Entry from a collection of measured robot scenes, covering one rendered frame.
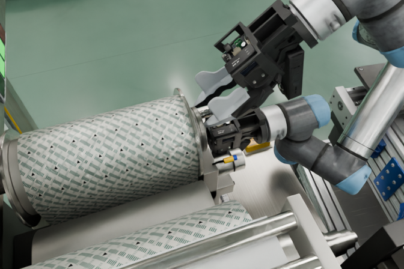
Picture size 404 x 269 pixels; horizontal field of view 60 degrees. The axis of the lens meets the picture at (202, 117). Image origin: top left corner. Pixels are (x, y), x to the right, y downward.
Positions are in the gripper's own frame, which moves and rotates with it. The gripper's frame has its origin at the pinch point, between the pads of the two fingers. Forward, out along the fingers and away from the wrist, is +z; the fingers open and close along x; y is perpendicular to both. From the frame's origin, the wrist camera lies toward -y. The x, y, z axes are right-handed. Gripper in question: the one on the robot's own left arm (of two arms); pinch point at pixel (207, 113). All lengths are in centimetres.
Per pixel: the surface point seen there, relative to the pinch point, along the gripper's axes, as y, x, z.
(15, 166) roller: 21.6, 3.5, 19.0
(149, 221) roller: 6.6, 13.7, 12.0
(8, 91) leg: -7, -75, 75
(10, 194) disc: 21.6, 7.2, 20.1
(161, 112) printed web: 8.9, 1.6, 2.7
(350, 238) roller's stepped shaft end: 2.4, 27.0, -10.1
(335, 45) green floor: -191, -126, -32
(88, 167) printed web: 15.0, 6.2, 12.7
